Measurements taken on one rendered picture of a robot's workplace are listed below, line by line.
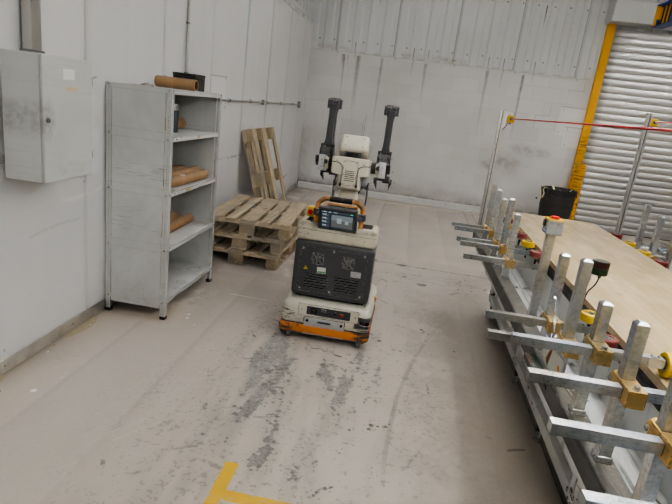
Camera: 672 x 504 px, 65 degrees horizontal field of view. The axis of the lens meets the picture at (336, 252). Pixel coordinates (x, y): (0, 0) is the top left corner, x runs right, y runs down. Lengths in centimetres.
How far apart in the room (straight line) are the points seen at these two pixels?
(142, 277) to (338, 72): 662
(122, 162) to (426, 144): 671
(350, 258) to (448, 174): 630
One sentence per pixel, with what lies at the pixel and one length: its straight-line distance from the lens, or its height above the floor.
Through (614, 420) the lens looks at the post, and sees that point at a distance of 175.
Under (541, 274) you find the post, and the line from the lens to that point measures 260.
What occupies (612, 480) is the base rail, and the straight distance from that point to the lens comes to 176.
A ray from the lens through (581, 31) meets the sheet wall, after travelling 1007.
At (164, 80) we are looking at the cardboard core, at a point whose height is 160.
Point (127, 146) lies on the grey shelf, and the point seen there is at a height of 116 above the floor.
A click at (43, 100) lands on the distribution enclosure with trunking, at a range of 291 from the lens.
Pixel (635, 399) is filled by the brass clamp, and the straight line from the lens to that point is 164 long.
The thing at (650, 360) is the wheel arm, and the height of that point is 95.
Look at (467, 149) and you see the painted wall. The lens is 968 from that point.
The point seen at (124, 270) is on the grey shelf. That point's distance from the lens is 393.
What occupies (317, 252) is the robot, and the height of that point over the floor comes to 62.
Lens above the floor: 160
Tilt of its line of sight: 16 degrees down
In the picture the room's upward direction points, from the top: 7 degrees clockwise
